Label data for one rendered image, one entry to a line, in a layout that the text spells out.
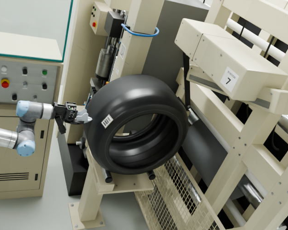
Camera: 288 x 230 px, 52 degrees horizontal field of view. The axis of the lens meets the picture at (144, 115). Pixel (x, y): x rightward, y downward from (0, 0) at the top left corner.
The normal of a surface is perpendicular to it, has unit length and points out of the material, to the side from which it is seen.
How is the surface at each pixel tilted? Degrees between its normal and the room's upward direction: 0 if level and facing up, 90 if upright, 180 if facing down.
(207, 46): 90
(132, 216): 0
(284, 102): 72
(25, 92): 90
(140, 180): 0
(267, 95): 90
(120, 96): 37
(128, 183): 0
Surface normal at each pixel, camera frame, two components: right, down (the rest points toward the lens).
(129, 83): -0.10, -0.76
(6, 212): 0.28, -0.81
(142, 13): 0.34, 0.59
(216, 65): -0.90, -0.04
